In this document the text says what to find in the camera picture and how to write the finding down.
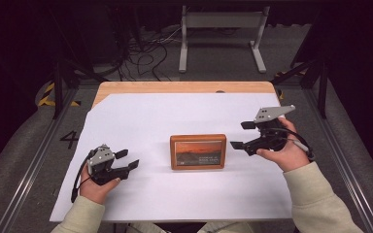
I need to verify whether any left hand-held gripper cable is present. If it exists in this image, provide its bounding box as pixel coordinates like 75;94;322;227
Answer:
70;149;95;204

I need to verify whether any grey metal stand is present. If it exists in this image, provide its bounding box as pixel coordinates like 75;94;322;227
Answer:
178;5;271;74

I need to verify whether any white table sheet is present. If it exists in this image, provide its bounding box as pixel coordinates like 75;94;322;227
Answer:
49;92;294;223

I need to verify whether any bundle of black floor cables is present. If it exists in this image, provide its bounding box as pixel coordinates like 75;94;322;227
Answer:
118;25;188;82

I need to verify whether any hand-held gripper cable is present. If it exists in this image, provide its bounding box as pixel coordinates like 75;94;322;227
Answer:
266;127;316;163
70;149;95;204

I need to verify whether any metal floor rail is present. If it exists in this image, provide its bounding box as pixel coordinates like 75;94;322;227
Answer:
304;86;373;233
0;86;79;233

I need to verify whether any wooden picture frame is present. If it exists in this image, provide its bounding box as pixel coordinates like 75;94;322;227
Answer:
169;133;227;171

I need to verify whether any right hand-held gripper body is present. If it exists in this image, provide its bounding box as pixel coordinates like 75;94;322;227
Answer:
243;104;296;157

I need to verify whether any right hand-held gripper cable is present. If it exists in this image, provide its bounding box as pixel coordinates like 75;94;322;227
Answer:
266;127;316;163

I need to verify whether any black metal stand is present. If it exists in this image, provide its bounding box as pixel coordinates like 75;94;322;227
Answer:
270;9;330;120
47;6;109;120

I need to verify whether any wooden table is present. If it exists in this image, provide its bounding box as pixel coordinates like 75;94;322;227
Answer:
91;81;288;110

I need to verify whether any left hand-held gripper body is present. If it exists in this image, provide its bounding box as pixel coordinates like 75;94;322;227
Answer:
86;144;131;186

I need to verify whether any person's right hand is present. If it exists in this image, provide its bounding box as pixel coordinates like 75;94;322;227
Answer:
255;116;311;173

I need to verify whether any person's left hand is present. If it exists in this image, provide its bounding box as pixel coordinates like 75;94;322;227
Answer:
79;164;122;206

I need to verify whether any yellow black floor tape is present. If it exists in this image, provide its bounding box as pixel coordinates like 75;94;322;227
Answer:
37;82;82;108

